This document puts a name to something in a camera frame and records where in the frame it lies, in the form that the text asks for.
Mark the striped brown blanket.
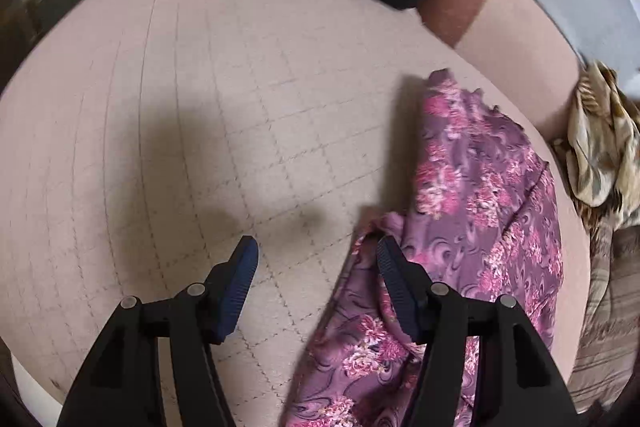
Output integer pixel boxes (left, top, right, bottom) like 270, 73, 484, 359
567, 217, 640, 415

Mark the purple floral garment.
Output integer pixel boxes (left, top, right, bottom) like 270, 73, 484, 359
278, 68, 564, 427

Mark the beige grid-patterned table cover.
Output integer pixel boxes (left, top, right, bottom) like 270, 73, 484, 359
0, 0, 596, 427

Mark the beige leaf-print cloth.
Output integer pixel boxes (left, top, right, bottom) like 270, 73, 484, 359
550, 61, 640, 230

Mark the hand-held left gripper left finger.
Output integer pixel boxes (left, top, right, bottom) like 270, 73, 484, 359
57, 235, 260, 427

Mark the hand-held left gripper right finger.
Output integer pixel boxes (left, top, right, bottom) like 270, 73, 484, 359
376, 235, 584, 427

